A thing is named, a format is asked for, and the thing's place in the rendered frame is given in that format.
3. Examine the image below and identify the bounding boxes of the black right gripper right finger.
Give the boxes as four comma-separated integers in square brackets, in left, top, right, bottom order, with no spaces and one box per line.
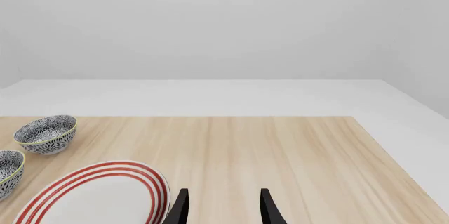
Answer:
[260,188,288,224]

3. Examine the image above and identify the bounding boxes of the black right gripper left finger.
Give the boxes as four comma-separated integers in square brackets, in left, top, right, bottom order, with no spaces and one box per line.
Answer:
[164,188,190,224]

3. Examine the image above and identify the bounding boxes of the white plate with red rings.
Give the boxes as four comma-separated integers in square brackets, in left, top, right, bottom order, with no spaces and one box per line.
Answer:
[13,159,171,224]

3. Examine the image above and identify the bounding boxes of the black and white patterned bowl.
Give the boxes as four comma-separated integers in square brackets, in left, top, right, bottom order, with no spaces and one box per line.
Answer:
[0,150,26,201]
[13,114,78,156]

